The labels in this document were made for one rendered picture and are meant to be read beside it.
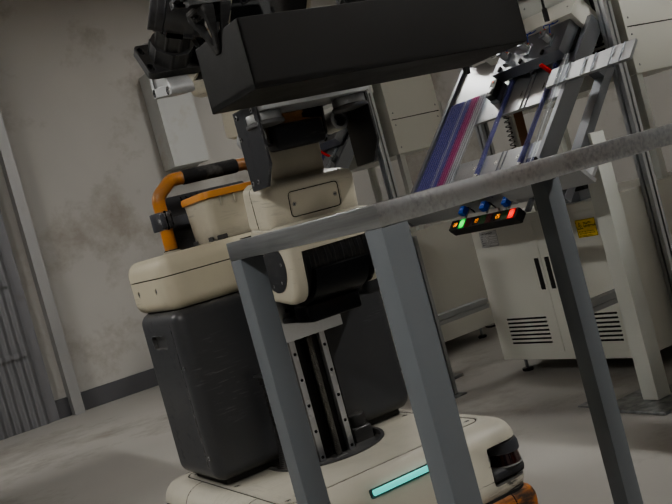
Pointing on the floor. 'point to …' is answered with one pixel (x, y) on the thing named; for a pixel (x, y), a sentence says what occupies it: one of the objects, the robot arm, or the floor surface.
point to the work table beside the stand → (389, 247)
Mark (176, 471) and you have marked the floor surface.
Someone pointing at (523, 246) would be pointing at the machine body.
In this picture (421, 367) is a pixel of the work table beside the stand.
